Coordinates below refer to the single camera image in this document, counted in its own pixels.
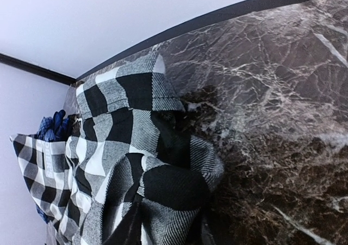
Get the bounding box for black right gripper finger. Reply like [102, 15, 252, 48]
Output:
[104, 202, 142, 245]

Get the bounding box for black white plaid shirt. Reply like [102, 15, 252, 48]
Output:
[11, 53, 223, 244]

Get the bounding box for folded blue checked shirt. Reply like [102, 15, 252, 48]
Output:
[35, 109, 72, 142]

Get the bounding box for black left corner post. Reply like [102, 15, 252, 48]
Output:
[1, 54, 76, 85]

